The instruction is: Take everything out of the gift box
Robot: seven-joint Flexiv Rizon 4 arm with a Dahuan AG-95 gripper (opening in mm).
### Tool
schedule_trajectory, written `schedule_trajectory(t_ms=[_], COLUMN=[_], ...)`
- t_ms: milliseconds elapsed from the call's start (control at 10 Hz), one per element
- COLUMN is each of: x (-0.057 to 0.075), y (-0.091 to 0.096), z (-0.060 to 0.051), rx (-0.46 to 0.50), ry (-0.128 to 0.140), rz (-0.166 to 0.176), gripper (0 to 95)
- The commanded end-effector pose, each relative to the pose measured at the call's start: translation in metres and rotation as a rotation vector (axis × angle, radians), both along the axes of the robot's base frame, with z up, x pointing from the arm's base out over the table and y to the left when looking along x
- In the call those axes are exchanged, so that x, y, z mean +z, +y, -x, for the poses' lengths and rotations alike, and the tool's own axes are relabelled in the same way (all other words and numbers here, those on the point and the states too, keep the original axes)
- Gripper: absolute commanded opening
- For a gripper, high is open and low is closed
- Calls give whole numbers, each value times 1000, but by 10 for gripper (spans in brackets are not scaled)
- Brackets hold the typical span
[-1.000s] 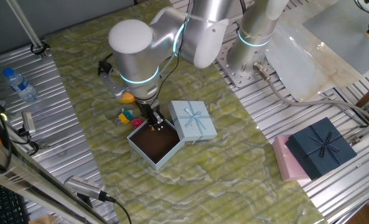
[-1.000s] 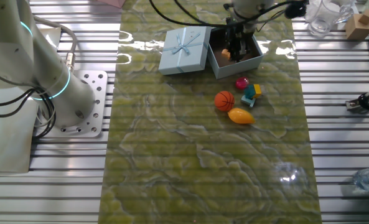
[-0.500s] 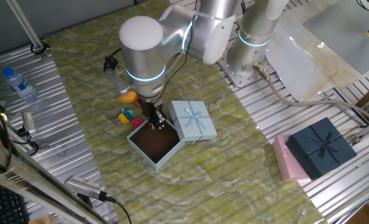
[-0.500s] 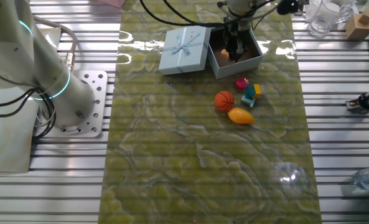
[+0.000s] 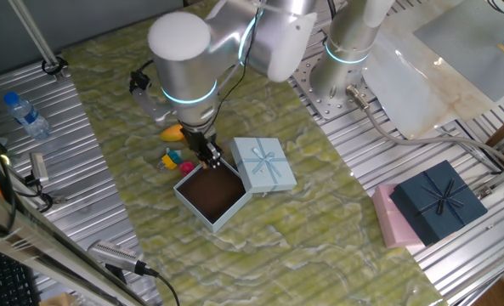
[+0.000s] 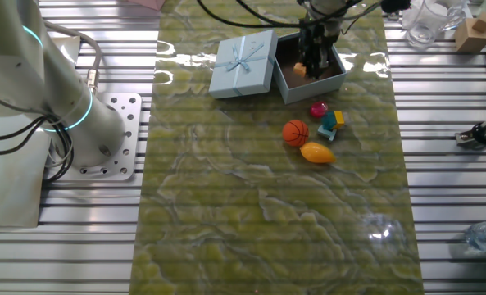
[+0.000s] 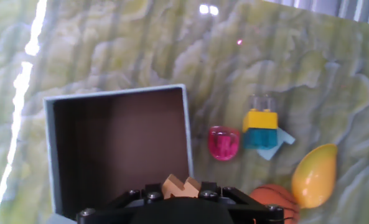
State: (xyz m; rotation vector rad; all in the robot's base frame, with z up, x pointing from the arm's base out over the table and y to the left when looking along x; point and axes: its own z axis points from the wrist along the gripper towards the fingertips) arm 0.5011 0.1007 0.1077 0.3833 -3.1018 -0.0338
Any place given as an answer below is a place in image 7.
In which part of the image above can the yellow orange toy mango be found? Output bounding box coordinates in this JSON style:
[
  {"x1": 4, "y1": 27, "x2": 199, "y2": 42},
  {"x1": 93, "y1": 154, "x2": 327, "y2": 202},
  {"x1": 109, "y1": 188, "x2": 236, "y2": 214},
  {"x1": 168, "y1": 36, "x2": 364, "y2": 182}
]
[{"x1": 291, "y1": 143, "x2": 339, "y2": 210}]

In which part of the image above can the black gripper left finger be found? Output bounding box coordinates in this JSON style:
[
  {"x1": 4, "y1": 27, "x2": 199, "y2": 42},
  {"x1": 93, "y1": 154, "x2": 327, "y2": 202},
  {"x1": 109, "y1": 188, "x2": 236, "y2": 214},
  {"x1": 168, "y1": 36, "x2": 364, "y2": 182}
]
[{"x1": 98, "y1": 182, "x2": 165, "y2": 214}]

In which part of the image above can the gold metallic toy block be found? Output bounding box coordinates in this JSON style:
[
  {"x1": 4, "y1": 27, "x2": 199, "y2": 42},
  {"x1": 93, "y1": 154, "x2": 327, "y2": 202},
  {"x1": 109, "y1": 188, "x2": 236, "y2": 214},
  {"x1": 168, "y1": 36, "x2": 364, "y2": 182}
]
[{"x1": 242, "y1": 108, "x2": 279, "y2": 133}]

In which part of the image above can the green marble pattern mat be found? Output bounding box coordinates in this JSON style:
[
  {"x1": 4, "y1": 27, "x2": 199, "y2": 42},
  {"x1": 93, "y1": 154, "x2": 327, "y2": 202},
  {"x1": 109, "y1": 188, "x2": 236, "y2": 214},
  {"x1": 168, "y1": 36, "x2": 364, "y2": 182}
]
[{"x1": 0, "y1": 0, "x2": 369, "y2": 224}]

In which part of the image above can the small pink toy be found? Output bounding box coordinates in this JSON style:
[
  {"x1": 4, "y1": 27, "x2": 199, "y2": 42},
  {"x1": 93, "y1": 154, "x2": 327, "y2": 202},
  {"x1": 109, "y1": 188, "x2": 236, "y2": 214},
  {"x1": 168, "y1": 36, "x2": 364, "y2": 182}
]
[{"x1": 207, "y1": 125, "x2": 241, "y2": 162}]

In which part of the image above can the orange toy basketball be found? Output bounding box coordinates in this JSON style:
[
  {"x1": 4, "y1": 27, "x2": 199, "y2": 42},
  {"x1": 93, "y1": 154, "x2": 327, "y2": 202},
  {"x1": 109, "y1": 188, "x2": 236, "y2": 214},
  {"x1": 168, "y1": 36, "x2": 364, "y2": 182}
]
[{"x1": 249, "y1": 184, "x2": 301, "y2": 224}]

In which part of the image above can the small grey toy block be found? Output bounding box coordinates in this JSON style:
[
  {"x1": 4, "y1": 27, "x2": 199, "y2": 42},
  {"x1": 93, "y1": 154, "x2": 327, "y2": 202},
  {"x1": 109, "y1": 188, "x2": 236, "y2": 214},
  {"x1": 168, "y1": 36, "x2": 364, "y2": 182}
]
[{"x1": 256, "y1": 127, "x2": 296, "y2": 162}]

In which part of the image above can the light blue gift box base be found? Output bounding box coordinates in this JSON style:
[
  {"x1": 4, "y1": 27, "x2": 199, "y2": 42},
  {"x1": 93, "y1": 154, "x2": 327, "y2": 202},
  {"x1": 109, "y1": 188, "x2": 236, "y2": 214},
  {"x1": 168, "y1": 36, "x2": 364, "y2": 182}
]
[{"x1": 43, "y1": 83, "x2": 195, "y2": 222}]

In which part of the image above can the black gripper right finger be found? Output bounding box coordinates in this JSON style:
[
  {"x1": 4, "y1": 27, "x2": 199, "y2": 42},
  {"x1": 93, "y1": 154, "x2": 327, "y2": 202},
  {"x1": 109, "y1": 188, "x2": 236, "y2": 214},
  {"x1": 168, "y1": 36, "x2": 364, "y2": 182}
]
[{"x1": 197, "y1": 181, "x2": 268, "y2": 208}]

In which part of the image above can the light blue gift box lid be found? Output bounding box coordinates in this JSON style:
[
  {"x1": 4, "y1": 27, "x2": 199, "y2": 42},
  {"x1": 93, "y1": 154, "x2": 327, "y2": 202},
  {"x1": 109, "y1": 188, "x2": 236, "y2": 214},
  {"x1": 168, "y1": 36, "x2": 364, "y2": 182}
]
[{"x1": 45, "y1": 213, "x2": 79, "y2": 224}]

